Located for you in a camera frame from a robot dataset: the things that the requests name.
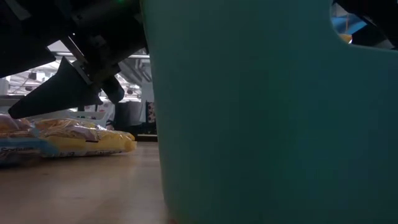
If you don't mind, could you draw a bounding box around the black hanging cloth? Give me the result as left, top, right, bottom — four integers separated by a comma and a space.
114, 101, 147, 135

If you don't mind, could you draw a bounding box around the teal plastic bin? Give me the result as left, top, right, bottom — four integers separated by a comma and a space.
141, 0, 398, 224

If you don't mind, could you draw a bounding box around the white patterned hanging cloth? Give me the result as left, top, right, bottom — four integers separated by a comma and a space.
83, 101, 116, 125

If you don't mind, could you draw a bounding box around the black aluminium table frame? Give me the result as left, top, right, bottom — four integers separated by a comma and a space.
136, 133, 158, 142

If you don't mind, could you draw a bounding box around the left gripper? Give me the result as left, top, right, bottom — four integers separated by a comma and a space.
7, 0, 147, 119

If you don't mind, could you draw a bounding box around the red patterned hanging cloth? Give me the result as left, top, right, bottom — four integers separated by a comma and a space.
146, 101, 157, 124

